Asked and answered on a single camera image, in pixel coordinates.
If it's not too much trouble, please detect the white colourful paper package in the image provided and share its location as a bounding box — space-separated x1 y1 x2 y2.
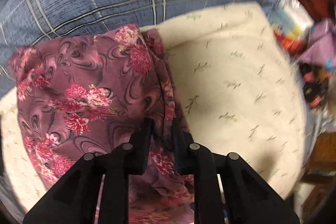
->
268 0 314 40

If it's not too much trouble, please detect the lilac cloth with blue flower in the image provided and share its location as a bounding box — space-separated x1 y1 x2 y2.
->
297 18 335 69

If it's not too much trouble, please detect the purple pink floral garment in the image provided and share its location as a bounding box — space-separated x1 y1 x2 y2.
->
10 24 194 223

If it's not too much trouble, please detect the orange red plastic bag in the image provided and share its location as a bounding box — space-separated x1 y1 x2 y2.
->
274 31 306 56

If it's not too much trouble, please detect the cream patterned blanket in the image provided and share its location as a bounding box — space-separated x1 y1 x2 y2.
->
1 3 305 210

